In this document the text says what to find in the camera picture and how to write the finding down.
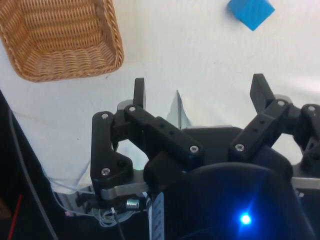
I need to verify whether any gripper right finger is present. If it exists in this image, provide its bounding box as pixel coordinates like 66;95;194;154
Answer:
227;73;320;179

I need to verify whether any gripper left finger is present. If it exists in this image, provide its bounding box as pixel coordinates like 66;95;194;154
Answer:
89;77;206;192

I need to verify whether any blue cube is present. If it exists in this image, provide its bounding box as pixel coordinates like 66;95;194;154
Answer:
227;0;276;32

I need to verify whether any wicker basket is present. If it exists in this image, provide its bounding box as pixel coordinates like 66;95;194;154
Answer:
0;0;125;83

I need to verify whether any grey cable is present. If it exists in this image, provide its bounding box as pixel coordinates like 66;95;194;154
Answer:
7;108;59;240

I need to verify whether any red cable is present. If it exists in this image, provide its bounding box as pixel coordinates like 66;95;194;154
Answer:
7;193;23;240

